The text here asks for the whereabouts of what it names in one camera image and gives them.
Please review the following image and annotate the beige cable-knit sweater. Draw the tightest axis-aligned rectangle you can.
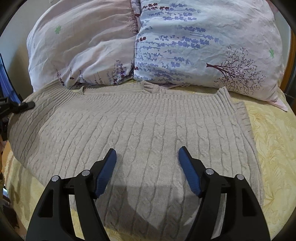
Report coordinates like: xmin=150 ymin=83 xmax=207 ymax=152
xmin=8 ymin=81 xmax=264 ymax=240

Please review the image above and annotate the window with blue blinds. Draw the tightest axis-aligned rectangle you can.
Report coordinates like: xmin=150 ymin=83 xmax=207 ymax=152
xmin=0 ymin=56 xmax=23 ymax=104

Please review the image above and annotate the yellow patterned bedsheet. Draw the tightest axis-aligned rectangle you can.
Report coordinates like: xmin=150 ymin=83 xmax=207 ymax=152
xmin=3 ymin=86 xmax=295 ymax=240

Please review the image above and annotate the pink floral pillow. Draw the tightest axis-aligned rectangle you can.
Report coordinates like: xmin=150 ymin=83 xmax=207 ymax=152
xmin=27 ymin=1 xmax=138 ymax=91

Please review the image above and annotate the blue floral pillow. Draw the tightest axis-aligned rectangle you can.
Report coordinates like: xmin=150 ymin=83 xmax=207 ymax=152
xmin=134 ymin=1 xmax=287 ymax=110

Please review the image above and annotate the wooden headboard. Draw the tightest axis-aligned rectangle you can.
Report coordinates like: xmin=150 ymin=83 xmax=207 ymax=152
xmin=280 ymin=30 xmax=295 ymax=92

